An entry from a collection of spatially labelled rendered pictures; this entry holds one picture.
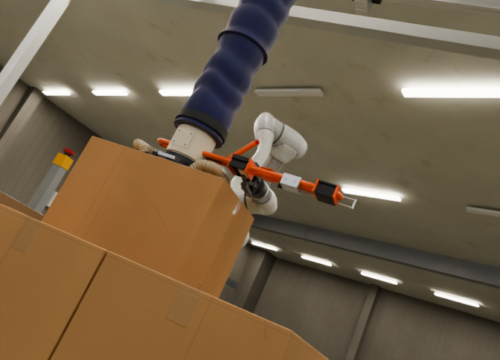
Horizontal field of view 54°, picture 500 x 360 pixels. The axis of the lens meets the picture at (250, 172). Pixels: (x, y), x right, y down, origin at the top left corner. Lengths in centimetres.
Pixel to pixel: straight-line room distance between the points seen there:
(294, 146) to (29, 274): 177
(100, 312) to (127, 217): 79
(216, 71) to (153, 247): 79
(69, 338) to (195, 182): 83
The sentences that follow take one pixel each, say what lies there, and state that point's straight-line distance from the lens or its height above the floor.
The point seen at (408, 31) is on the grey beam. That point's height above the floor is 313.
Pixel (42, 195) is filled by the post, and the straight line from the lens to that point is 291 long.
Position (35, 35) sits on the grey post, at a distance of 564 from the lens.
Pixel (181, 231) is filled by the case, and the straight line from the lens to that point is 162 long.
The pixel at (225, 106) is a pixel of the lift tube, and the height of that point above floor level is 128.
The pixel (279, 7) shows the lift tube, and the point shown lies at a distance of 223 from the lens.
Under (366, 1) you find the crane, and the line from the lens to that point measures 379.
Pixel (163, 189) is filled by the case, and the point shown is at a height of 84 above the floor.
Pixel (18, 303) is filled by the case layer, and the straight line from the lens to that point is 108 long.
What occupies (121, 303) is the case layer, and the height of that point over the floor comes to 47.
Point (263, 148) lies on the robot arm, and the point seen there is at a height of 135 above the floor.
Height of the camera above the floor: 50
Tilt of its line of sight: 18 degrees up
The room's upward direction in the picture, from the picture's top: 25 degrees clockwise
